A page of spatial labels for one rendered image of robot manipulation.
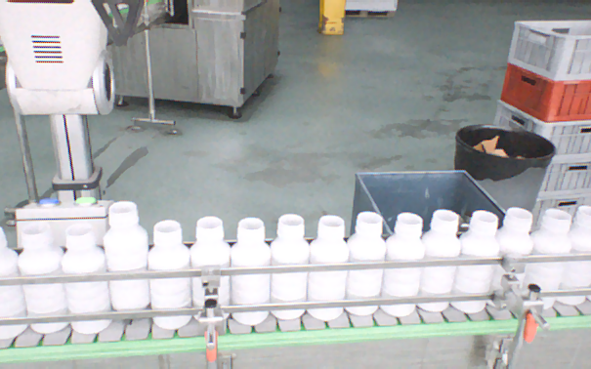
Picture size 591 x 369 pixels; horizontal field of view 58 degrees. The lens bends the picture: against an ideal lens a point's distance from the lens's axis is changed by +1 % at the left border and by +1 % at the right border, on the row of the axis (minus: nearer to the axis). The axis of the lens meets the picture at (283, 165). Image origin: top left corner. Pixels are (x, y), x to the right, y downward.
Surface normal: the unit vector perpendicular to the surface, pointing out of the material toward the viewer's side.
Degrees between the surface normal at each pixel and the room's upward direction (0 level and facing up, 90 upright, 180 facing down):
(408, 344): 90
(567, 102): 90
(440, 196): 90
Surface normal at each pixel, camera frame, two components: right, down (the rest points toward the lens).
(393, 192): 0.12, 0.42
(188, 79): -0.18, 0.42
